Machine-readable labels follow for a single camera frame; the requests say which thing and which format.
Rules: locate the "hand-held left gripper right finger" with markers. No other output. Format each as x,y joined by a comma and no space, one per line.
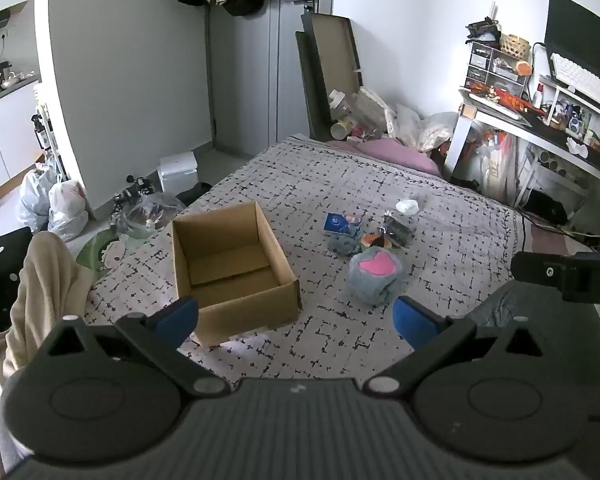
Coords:
415,322

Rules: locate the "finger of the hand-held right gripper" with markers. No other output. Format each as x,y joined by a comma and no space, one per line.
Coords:
535,270

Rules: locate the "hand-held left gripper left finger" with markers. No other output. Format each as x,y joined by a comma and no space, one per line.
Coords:
177,317

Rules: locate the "blue-grey plush with pink heart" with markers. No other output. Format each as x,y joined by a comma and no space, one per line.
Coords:
375,285

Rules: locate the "brown cardboard box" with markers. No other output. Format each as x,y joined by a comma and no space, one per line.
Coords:
250,320

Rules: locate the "small orange plush toy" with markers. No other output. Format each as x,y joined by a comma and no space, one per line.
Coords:
372,241

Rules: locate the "dark grey cloth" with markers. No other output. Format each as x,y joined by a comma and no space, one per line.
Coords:
500,302

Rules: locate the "black item in clear bag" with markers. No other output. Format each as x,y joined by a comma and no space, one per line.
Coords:
399,230

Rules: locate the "green cartoon mat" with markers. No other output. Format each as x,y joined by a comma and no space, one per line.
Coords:
102,255

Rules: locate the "clear plastic bag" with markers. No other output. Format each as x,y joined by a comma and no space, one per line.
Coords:
152,210

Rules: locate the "white sack under desk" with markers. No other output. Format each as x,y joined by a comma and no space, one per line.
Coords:
500,160

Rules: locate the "black cloth on floor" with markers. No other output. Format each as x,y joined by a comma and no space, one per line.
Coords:
192,192

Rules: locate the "blue tissue packet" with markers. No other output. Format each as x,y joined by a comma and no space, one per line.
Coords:
336,222

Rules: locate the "black tripod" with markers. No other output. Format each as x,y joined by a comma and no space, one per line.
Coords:
130,192

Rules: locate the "white desk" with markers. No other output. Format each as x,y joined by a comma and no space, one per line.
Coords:
530,127

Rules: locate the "person's leg in beige pants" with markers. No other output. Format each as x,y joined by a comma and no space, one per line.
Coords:
35,300

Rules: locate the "white and red plastic bag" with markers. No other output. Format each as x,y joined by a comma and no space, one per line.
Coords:
67,207

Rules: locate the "grey printed blanket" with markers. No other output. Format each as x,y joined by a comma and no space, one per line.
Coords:
330,185

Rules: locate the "pink pillow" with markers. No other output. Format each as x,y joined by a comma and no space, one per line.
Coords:
385,152

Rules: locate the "grey plastic bag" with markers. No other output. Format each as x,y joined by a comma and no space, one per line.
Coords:
32,195

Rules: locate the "white plastic bags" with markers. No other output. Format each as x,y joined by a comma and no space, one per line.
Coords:
415,122

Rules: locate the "white keyboard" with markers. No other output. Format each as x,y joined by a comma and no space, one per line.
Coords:
582,77

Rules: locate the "desktop drawer organizer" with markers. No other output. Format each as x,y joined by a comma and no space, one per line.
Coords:
495,67

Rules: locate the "paper cup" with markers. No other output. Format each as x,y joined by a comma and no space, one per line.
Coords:
340,129

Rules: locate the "woven basket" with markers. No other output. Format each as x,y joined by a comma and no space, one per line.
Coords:
515,45

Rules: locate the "clear plastic bottle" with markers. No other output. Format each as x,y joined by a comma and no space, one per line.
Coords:
342,105

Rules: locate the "black monitor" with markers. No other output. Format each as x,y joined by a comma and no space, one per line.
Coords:
580,35

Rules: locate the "kitchen cabinet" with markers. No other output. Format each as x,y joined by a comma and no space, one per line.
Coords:
5,135

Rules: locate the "grey door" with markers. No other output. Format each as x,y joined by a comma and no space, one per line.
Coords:
275,60

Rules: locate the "flat leaning cardboard box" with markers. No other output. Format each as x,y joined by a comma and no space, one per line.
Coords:
330,60

